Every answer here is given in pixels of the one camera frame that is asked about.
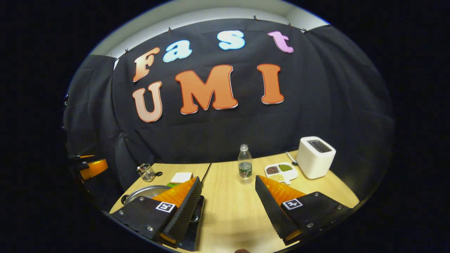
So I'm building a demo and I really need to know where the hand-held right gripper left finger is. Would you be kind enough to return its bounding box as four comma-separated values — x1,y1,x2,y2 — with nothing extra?
110,176,203,249

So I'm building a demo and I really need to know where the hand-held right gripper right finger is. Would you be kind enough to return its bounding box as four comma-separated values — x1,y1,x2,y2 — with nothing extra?
255,175,353,246

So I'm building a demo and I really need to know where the black induction cooktop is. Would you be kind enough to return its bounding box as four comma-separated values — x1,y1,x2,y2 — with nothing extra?
178,195,205,252

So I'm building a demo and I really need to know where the steel pot with black handles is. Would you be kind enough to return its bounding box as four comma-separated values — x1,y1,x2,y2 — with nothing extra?
121,185,204,224

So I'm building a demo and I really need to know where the sandwich on plate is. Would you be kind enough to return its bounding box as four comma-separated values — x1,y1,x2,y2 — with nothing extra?
167,172,194,188

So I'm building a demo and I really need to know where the white divided dish of beans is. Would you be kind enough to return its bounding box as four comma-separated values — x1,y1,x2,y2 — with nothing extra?
264,162,299,185

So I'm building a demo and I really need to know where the clear plastic water bottle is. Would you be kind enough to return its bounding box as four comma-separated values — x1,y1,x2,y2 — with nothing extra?
238,144,253,185

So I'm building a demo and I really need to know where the white toaster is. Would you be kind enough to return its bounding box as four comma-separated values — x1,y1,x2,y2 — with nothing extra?
296,136,336,180

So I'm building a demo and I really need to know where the black backdrop cloth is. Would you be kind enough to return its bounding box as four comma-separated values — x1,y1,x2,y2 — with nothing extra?
63,18,396,211

